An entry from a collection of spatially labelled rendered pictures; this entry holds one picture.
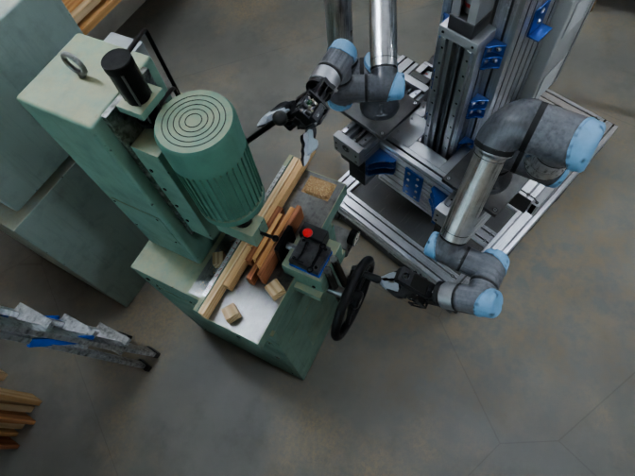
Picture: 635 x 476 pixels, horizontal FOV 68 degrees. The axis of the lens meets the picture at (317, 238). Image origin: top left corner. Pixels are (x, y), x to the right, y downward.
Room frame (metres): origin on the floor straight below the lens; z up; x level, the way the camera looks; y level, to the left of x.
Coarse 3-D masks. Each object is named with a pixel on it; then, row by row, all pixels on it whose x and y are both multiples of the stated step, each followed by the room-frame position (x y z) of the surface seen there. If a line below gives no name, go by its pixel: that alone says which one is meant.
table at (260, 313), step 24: (336, 192) 0.82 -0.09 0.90; (312, 216) 0.75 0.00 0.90; (240, 288) 0.56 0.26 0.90; (264, 288) 0.54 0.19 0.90; (288, 288) 0.52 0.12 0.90; (312, 288) 0.52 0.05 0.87; (216, 312) 0.50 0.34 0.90; (240, 312) 0.48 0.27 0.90; (264, 312) 0.47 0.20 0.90; (240, 336) 0.41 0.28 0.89; (264, 336) 0.40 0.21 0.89
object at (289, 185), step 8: (312, 152) 0.99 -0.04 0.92; (296, 168) 0.92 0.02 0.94; (304, 168) 0.94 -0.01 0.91; (296, 176) 0.89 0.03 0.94; (288, 184) 0.87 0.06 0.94; (280, 192) 0.84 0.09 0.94; (288, 192) 0.85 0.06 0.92; (280, 200) 0.81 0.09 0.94; (272, 208) 0.79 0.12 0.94; (240, 256) 0.65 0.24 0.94; (240, 264) 0.62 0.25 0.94; (248, 264) 0.63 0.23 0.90; (232, 272) 0.60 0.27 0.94; (240, 272) 0.60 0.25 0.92; (232, 280) 0.57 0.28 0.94; (232, 288) 0.56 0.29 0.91
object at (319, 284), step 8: (296, 240) 0.65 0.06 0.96; (328, 240) 0.63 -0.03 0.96; (336, 248) 0.59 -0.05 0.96; (288, 256) 0.60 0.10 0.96; (288, 264) 0.57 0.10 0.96; (328, 264) 0.55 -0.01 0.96; (288, 272) 0.57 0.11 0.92; (296, 272) 0.55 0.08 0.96; (304, 272) 0.54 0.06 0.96; (304, 280) 0.53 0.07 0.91; (312, 280) 0.51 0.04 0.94; (320, 280) 0.50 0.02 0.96; (320, 288) 0.50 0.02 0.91
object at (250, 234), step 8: (256, 216) 0.69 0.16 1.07; (256, 224) 0.67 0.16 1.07; (264, 224) 0.68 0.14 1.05; (224, 232) 0.70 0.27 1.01; (232, 232) 0.68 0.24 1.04; (240, 232) 0.66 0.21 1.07; (248, 232) 0.65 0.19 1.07; (256, 232) 0.65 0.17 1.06; (248, 240) 0.65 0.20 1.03; (256, 240) 0.64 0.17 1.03
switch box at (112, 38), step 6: (108, 36) 1.03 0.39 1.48; (114, 36) 1.03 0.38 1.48; (120, 36) 1.02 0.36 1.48; (114, 42) 1.00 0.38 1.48; (120, 42) 1.00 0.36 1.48; (126, 42) 1.00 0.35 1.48; (138, 42) 0.99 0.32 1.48; (138, 48) 0.97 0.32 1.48; (144, 48) 0.98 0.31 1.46; (144, 54) 0.98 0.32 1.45
